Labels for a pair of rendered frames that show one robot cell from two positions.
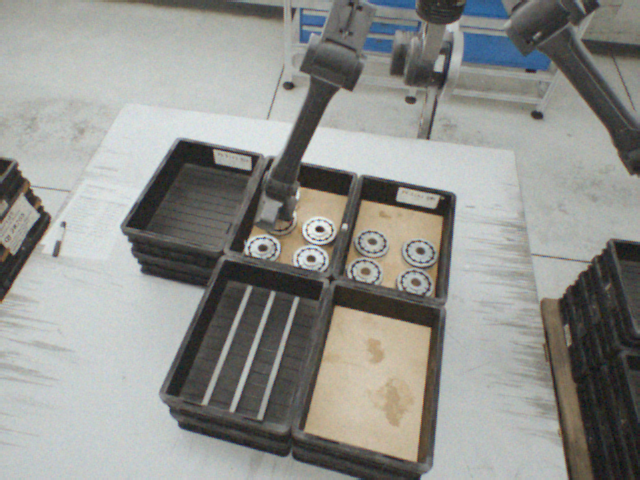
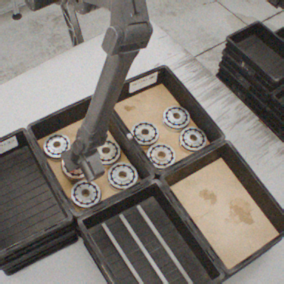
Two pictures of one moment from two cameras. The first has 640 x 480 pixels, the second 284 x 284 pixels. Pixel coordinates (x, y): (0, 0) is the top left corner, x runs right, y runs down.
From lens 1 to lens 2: 0.56 m
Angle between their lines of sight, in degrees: 27
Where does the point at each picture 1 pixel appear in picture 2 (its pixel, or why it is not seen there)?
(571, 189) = (158, 15)
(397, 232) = (148, 113)
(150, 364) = not seen: outside the picture
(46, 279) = not seen: outside the picture
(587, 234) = (188, 37)
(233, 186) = (15, 166)
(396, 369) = (227, 195)
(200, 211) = (13, 201)
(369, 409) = (235, 227)
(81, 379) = not seen: outside the picture
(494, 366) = (251, 151)
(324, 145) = (29, 89)
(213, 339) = (118, 272)
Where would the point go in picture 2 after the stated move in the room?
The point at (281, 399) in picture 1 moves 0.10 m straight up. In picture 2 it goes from (191, 266) to (197, 258)
